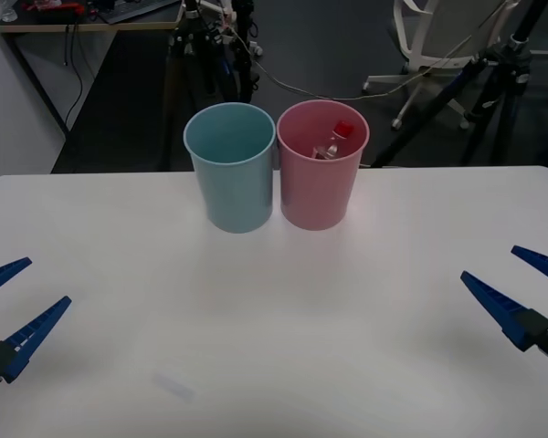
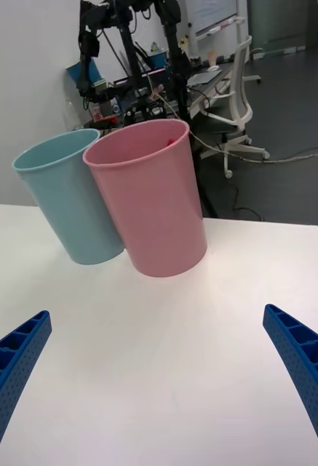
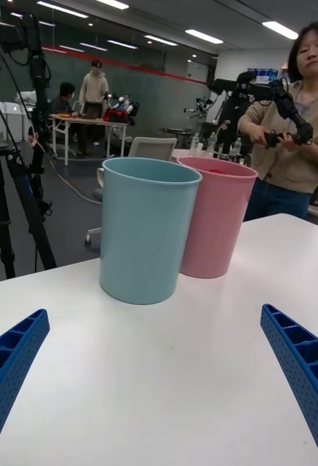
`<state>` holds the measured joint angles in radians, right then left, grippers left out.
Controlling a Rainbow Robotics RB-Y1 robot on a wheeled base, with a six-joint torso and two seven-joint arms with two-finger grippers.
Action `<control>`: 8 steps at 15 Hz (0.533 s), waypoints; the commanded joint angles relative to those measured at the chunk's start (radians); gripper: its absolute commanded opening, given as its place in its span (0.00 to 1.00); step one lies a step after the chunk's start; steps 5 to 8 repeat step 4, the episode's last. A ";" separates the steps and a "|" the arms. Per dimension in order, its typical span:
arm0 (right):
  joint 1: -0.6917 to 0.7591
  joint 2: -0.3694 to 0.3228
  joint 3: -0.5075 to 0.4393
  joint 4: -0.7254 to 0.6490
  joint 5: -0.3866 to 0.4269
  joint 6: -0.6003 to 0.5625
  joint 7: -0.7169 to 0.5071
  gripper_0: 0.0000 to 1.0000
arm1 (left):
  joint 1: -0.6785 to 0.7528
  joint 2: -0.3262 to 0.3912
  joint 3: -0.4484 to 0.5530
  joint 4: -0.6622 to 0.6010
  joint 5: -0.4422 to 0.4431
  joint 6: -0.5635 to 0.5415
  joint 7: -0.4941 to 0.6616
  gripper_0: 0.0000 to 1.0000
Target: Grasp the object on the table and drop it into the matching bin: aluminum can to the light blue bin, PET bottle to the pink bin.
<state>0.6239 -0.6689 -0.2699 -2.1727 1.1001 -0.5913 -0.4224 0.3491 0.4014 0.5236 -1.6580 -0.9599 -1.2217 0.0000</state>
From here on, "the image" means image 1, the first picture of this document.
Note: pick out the clear bottle with red cap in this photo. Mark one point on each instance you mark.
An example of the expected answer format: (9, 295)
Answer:
(337, 141)

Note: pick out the large black tripod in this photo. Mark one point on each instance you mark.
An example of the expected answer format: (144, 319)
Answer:
(507, 91)

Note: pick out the pink plastic bin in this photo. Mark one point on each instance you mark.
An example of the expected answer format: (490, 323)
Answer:
(317, 196)

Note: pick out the pale blue plastic bin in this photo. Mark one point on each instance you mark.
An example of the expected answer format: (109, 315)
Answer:
(235, 191)

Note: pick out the white office chair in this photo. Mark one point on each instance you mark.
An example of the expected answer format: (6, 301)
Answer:
(438, 27)

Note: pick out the dark desk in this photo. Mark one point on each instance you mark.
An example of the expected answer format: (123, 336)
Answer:
(50, 20)

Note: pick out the clear glass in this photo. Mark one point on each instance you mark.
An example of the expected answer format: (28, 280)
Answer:
(8, 11)

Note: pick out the red tool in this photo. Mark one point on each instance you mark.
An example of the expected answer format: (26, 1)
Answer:
(68, 7)

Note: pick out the black keyboard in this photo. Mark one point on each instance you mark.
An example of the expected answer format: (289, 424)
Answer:
(128, 9)

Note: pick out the white power adapter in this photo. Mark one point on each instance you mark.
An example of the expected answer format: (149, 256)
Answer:
(256, 49)

